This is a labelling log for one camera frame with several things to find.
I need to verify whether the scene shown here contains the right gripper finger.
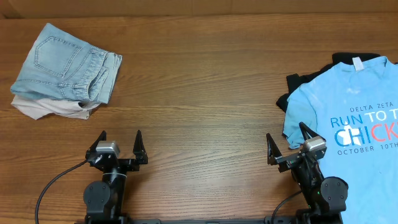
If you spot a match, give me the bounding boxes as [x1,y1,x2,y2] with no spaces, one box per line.
[299,122,325,141]
[266,133,282,166]

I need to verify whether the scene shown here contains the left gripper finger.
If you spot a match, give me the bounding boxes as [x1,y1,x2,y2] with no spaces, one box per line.
[88,131,106,152]
[133,130,148,164]

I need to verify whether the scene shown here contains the light blue printed t-shirt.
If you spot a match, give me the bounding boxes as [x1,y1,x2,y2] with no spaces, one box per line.
[283,57,397,223]

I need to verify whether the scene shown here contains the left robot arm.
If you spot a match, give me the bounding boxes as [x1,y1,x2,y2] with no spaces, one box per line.
[83,131,148,223]

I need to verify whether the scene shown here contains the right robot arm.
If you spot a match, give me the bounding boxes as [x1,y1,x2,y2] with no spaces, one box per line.
[266,122,348,224]

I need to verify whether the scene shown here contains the black garment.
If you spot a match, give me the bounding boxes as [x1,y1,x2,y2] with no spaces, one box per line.
[276,54,397,128]

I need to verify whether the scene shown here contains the folded white cloth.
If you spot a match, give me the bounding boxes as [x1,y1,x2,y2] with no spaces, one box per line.
[11,95,100,120]

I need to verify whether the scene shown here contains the folded light denim shorts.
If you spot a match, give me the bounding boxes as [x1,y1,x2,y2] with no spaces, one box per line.
[11,23,123,103]

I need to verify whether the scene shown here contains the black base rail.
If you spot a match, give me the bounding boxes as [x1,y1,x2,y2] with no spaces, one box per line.
[74,215,312,224]

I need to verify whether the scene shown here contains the left black cable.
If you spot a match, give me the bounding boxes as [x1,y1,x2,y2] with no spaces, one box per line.
[34,159,90,224]

